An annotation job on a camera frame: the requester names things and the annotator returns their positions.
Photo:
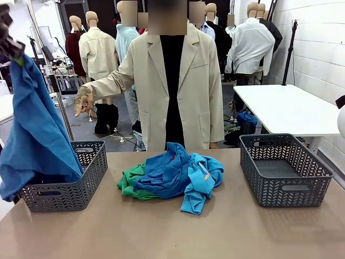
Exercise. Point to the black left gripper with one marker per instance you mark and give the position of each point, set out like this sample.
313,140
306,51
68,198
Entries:
9,32

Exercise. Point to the dark blue garment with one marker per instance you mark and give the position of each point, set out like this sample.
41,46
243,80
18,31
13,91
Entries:
35,129

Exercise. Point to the light blue t-shirt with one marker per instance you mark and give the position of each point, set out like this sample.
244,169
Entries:
196,194

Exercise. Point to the person's left forearm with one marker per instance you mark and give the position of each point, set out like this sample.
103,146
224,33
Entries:
217,121

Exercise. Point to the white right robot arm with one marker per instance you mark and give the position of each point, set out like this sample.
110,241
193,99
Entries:
341,116

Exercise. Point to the person's right forearm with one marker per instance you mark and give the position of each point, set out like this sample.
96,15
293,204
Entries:
107,85

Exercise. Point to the person's right hand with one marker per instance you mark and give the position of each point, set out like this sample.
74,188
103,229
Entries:
84,99

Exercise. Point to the person's left hand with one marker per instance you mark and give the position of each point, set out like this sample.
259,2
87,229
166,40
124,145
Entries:
214,145

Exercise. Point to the mannequin in maroon top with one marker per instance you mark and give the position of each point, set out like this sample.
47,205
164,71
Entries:
74,48

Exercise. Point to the silver stand pole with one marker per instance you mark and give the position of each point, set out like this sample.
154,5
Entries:
63,113

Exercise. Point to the mannequin in beige shirt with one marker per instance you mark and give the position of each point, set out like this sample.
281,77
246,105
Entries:
97,51

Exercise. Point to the mannequin in pale blue shirt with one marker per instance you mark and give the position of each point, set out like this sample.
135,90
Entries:
125,37

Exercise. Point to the grey perforated plastic basket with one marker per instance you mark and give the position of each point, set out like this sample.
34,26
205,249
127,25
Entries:
283,194
67,197

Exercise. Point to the person in beige coat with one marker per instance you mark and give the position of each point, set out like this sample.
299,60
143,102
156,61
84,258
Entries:
188,94

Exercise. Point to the medium blue garment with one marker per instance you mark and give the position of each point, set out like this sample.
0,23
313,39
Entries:
161,175

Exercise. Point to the mannequin in black jacket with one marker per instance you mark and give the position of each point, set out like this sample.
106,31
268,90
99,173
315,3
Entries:
221,40

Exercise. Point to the mannequin in white shirt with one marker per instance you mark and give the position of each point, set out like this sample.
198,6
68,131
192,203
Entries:
250,46

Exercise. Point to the blue cloth heap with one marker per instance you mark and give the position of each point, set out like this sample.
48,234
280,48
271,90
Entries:
246,120

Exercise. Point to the mannequin in black coat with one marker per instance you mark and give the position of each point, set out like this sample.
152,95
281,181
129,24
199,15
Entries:
273,29

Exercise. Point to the white table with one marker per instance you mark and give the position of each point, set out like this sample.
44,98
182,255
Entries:
283,108

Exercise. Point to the black tripod stand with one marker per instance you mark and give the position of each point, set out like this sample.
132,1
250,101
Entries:
290,54

